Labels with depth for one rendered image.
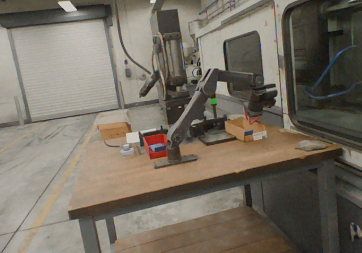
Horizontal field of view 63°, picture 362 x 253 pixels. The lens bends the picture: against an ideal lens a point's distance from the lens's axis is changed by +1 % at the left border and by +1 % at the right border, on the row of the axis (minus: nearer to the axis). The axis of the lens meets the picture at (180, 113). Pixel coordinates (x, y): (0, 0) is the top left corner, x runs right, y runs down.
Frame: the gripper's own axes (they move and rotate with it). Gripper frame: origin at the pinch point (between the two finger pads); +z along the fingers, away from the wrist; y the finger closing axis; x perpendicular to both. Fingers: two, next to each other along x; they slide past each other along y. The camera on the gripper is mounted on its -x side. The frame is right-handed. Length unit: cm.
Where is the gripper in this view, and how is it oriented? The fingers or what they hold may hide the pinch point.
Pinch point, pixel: (249, 121)
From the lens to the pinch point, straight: 157.4
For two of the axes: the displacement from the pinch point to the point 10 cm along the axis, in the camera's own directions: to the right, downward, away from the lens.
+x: -9.7, 1.4, -2.1
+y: -2.5, -6.4, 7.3
